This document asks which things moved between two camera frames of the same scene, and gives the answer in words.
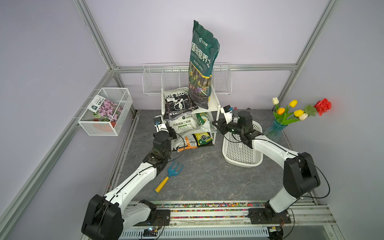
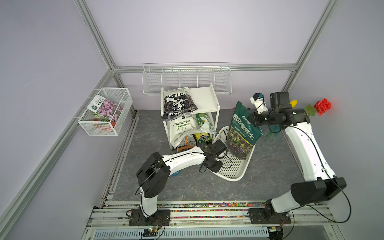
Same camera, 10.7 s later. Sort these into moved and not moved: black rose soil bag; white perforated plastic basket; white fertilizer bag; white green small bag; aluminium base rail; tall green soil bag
Moved: tall green soil bag; white perforated plastic basket
Not moved: white fertilizer bag; black rose soil bag; white green small bag; aluminium base rail
